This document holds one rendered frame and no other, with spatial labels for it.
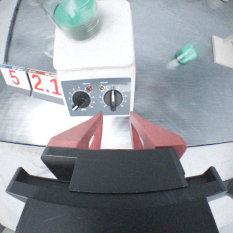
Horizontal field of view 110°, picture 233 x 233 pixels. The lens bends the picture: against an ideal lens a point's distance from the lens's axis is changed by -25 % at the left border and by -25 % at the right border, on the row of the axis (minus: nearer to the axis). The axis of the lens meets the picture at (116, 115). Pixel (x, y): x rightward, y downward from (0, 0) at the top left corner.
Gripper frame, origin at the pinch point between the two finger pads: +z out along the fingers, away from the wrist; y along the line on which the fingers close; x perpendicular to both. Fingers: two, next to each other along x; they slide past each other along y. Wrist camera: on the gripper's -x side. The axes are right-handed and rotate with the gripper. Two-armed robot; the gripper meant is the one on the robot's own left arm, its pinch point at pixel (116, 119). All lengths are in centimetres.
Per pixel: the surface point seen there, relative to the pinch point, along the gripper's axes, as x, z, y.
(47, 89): 0.4, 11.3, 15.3
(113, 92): -0.7, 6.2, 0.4
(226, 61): -7.0, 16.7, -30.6
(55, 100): 3.0, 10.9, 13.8
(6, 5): -26, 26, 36
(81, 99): 0.0, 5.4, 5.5
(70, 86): -1.6, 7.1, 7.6
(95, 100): 1.2, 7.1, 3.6
